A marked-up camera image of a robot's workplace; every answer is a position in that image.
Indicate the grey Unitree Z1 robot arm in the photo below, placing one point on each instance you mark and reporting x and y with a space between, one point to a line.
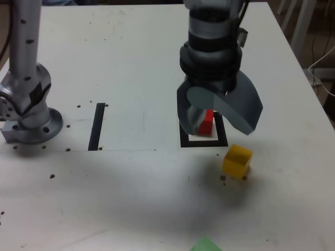
26 78

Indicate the black tape strip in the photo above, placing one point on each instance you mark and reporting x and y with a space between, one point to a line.
95 128

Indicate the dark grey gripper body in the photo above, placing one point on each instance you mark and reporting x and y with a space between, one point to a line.
212 86

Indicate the red cube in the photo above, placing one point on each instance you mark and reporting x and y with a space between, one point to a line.
206 125

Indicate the black tape square outline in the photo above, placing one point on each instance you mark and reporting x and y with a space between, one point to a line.
201 143

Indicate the green cube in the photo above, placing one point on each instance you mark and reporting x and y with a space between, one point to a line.
205 245

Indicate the white furniture legs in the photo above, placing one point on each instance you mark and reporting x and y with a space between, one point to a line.
301 28

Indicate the yellow cube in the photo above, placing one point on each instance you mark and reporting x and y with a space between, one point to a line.
236 162

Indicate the white gripper camera box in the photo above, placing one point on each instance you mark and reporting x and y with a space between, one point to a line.
243 35

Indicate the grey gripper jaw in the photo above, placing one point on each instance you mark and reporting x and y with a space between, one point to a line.
240 109
184 112

